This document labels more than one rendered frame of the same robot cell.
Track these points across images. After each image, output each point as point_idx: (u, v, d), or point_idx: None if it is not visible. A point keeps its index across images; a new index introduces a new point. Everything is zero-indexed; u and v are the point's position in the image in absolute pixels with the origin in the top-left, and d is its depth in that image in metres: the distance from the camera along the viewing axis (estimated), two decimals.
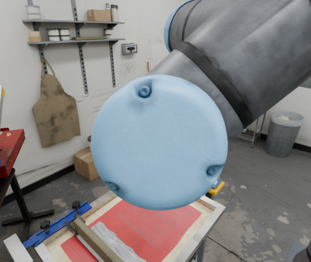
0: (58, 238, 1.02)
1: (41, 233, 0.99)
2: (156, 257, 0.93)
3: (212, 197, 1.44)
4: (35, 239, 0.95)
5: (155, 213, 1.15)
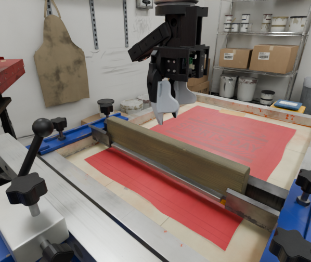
0: (80, 152, 0.62)
1: (51, 139, 0.59)
2: (256, 172, 0.53)
3: None
4: (42, 144, 0.55)
5: (225, 130, 0.75)
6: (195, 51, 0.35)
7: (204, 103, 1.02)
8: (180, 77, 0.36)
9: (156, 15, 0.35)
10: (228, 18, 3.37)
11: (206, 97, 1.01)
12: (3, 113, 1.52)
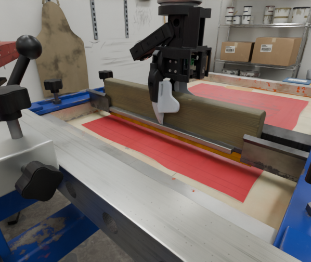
0: (77, 119, 0.57)
1: (46, 103, 0.54)
2: None
3: None
4: (36, 106, 0.50)
5: (233, 102, 0.70)
6: (197, 52, 0.35)
7: (208, 81, 0.97)
8: (181, 78, 0.36)
9: (159, 14, 0.35)
10: (230, 10, 3.32)
11: (211, 75, 0.96)
12: None
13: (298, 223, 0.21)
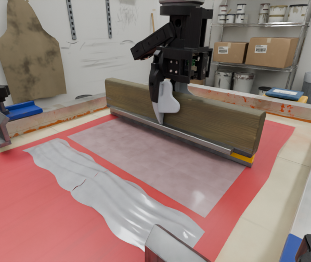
0: None
1: None
2: (220, 206, 0.28)
3: None
4: None
5: None
6: (198, 53, 0.35)
7: None
8: (182, 79, 0.36)
9: (160, 14, 0.35)
10: (222, 9, 3.12)
11: None
12: None
13: None
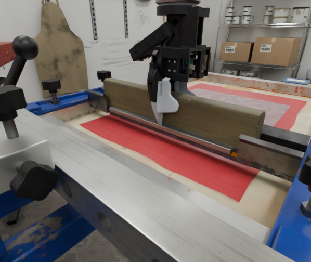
0: (75, 119, 0.57)
1: (44, 103, 0.54)
2: None
3: None
4: (34, 106, 0.50)
5: None
6: (196, 52, 0.35)
7: (207, 81, 0.97)
8: (181, 77, 0.36)
9: (157, 15, 0.36)
10: (229, 10, 3.32)
11: (210, 75, 0.96)
12: None
13: (292, 222, 0.21)
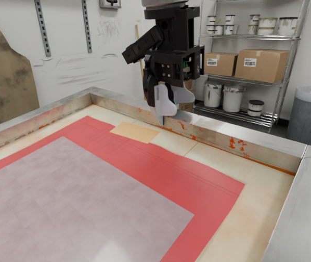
0: None
1: None
2: None
3: None
4: None
5: None
6: (189, 55, 0.34)
7: (103, 109, 0.57)
8: (176, 83, 0.35)
9: (145, 18, 0.34)
10: (211, 19, 2.99)
11: (104, 99, 0.55)
12: None
13: None
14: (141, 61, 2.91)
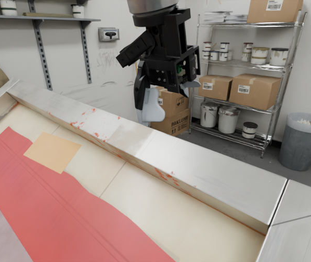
0: None
1: None
2: None
3: None
4: None
5: None
6: (183, 59, 0.33)
7: (27, 112, 0.42)
8: (171, 89, 0.34)
9: (135, 25, 0.33)
10: (207, 46, 3.10)
11: (19, 99, 0.40)
12: None
13: None
14: None
